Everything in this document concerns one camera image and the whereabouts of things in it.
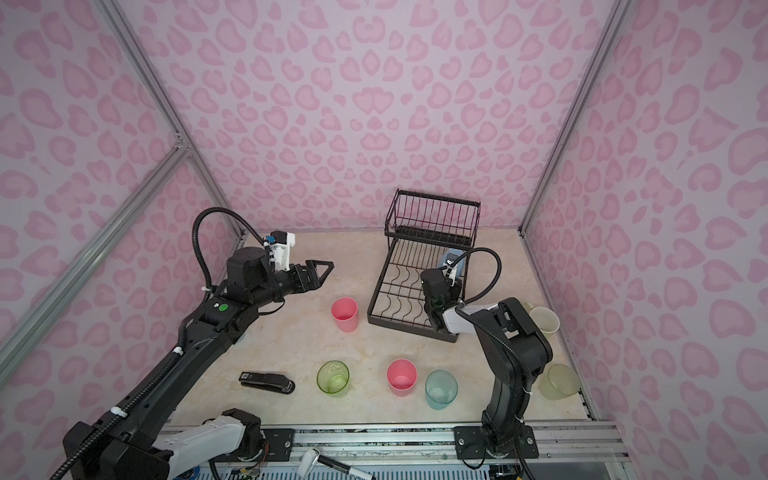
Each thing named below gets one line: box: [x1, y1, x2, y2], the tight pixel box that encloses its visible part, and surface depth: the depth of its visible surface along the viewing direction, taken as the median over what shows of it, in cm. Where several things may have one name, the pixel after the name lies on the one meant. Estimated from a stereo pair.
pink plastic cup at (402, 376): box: [386, 358, 418, 397], surface depth 79 cm
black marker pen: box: [297, 448, 376, 480], surface depth 71 cm
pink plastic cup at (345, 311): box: [330, 297, 359, 333], surface depth 91 cm
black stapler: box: [239, 371, 296, 394], surface depth 83 cm
